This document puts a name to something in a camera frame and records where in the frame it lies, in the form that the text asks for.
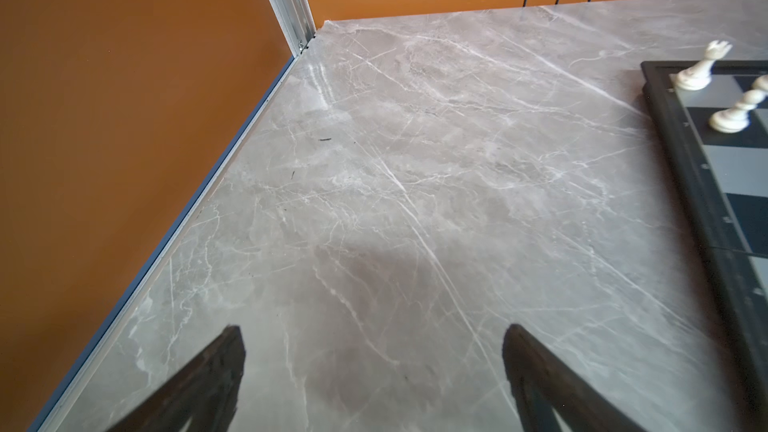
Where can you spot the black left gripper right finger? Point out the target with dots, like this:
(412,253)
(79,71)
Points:
(545,390)

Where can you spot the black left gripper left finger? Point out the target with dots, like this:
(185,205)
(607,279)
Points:
(202,396)

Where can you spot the white chess pawn piece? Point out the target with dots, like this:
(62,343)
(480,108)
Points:
(736,118)

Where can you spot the black white chessboard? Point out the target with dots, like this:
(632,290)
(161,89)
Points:
(722,181)

